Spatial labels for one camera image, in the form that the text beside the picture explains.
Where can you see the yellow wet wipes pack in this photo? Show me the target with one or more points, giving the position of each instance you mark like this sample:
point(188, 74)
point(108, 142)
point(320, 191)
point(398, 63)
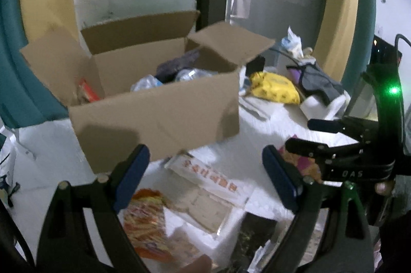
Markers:
point(273, 88)

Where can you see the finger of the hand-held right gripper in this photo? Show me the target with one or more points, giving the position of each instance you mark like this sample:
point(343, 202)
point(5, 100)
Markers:
point(324, 125)
point(318, 152)

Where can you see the clear cracker pack red print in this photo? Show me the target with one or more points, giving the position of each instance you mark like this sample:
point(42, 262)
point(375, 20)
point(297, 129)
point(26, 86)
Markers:
point(208, 196)

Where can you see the person's left hand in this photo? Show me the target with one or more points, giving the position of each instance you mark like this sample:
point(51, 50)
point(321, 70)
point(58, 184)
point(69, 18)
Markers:
point(196, 265)

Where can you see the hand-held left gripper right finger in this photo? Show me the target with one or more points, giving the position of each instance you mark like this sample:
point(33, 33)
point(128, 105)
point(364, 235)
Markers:
point(279, 176)

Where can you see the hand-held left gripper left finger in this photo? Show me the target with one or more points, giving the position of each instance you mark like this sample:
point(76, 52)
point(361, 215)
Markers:
point(131, 176)

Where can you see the dark snack packet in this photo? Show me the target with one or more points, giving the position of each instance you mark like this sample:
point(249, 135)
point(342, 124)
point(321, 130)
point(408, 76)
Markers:
point(257, 228)

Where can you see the small black gadget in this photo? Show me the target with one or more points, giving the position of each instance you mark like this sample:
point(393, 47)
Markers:
point(6, 191)

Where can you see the teal curtain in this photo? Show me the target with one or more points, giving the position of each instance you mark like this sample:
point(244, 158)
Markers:
point(19, 83)
point(366, 19)

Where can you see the red cartoon snack packet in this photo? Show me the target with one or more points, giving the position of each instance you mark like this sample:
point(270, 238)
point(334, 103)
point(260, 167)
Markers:
point(87, 91)

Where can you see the small blue white bag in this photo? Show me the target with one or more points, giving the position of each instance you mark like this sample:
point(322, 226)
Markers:
point(286, 44)

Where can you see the grey bag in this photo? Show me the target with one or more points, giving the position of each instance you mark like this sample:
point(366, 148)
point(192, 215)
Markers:
point(318, 80)

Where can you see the clear plastic bottles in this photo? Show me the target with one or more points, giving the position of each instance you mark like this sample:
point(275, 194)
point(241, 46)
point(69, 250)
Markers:
point(189, 75)

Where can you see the purple cloth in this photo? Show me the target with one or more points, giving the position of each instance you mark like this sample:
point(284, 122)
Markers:
point(294, 75)

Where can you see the orange noodle snack packet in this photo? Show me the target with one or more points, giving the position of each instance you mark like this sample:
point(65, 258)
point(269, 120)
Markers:
point(144, 224)

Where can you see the pink orange snack packet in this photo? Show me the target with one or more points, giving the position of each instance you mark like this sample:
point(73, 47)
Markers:
point(301, 165)

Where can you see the yellow curtain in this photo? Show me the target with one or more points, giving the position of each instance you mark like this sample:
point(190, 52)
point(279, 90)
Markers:
point(337, 19)
point(45, 3)

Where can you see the person's right hand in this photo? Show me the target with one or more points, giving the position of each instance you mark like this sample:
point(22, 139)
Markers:
point(383, 188)

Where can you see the cardboard box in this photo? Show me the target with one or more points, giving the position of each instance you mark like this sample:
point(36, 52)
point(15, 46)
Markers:
point(160, 118)

